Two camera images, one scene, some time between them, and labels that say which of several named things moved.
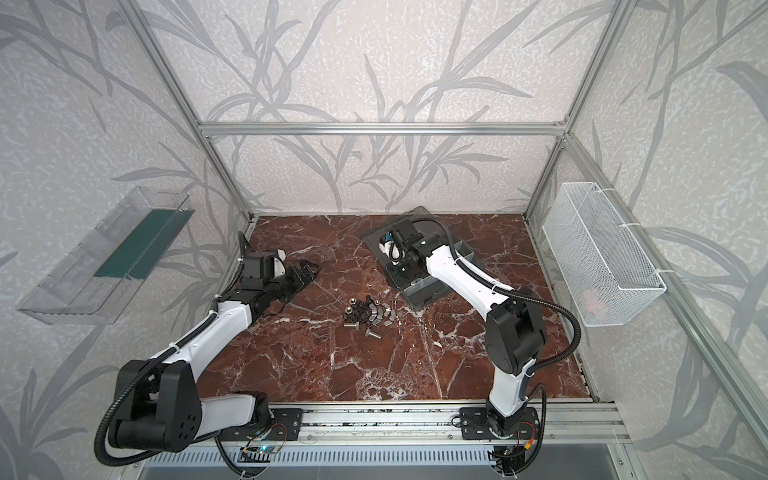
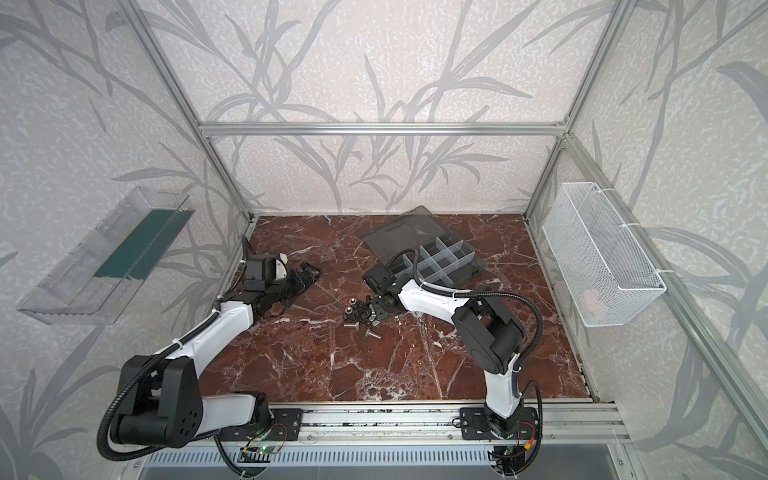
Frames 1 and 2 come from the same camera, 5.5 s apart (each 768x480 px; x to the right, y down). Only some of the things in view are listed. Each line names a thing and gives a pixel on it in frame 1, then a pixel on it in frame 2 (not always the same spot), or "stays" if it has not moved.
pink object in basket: (593, 304) stays
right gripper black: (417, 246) to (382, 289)
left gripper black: (294, 275) stays
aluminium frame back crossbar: (386, 129) stays
